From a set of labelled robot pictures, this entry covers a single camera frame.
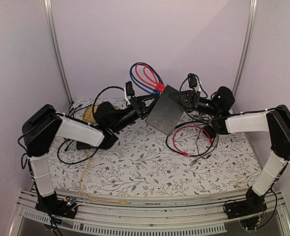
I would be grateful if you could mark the black ethernet cable teal boot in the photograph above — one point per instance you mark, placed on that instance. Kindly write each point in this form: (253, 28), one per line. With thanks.
(188, 139)

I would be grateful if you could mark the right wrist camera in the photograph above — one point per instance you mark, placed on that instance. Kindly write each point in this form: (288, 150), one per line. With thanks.
(222, 100)

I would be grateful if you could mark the right aluminium frame post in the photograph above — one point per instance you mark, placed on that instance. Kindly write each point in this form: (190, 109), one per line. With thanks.
(246, 45)

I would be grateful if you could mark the left aluminium frame post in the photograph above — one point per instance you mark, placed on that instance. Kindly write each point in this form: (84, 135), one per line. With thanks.
(54, 41)

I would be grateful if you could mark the black network switch box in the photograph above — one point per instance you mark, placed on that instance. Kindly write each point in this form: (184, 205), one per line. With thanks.
(166, 113)

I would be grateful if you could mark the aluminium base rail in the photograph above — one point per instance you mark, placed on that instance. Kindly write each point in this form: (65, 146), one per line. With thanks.
(201, 215)

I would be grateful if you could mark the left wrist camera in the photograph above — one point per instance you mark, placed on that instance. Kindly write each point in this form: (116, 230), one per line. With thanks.
(128, 91)

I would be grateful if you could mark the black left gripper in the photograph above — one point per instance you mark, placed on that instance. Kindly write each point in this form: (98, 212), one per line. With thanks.
(146, 109)

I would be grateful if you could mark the black power adapter brick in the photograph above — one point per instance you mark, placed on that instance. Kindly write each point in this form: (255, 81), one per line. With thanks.
(209, 131)

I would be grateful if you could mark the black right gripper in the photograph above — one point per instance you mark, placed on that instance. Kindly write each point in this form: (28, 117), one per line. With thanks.
(190, 99)

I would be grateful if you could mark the floral patterned table cloth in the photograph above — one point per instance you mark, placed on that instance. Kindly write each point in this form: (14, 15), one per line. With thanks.
(140, 165)

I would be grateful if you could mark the yellow woven mat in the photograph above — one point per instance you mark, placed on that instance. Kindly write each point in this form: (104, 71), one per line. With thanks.
(89, 115)

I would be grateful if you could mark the aluminium frame post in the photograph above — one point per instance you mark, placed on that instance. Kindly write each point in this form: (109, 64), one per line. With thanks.
(246, 45)
(54, 41)

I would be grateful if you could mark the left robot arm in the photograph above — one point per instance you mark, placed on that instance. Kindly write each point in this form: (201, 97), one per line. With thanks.
(47, 125)

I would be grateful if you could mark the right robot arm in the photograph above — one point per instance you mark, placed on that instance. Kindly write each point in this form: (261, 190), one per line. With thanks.
(272, 123)

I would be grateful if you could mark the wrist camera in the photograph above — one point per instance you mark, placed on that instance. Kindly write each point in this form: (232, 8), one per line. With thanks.
(128, 91)
(222, 100)

